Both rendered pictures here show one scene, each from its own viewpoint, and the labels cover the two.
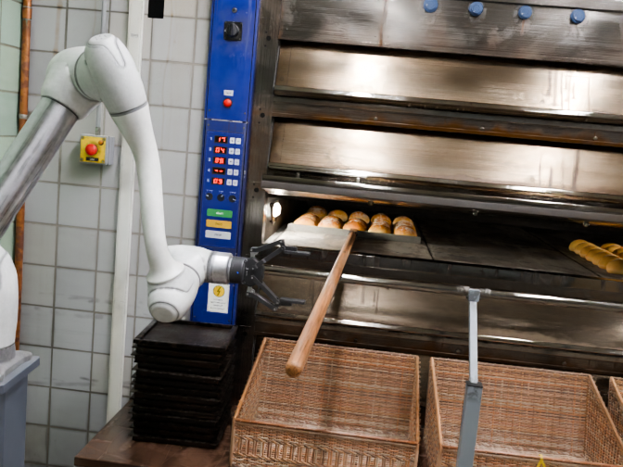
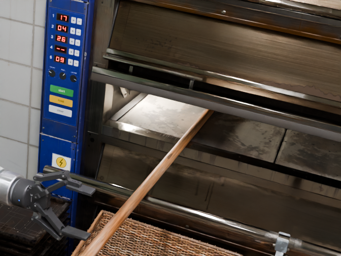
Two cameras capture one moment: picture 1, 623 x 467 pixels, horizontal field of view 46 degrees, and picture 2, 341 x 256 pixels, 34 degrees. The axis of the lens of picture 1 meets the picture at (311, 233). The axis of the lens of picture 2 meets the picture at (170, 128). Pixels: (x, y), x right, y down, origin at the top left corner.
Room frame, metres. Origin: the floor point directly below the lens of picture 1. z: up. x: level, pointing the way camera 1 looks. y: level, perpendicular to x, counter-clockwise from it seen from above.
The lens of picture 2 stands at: (0.79, -0.38, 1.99)
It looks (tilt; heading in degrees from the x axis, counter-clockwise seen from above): 23 degrees down; 10
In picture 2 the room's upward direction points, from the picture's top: 9 degrees clockwise
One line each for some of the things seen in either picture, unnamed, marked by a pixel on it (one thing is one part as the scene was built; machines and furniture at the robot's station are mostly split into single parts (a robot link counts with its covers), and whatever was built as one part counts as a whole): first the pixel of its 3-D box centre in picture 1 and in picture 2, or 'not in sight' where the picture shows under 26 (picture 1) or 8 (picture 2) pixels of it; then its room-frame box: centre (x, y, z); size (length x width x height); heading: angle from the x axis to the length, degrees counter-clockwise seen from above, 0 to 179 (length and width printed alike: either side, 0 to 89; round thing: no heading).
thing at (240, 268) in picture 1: (247, 271); (33, 196); (1.99, 0.17, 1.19); 0.09 x 0.07 x 0.08; 84
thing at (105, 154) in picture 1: (96, 149); not in sight; (2.55, 0.77, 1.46); 0.10 x 0.07 x 0.10; 85
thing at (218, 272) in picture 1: (222, 268); (9, 188); (2.00, 0.24, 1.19); 0.09 x 0.06 x 0.09; 174
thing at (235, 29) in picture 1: (232, 23); not in sight; (2.50, 0.33, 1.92); 0.06 x 0.04 x 0.11; 85
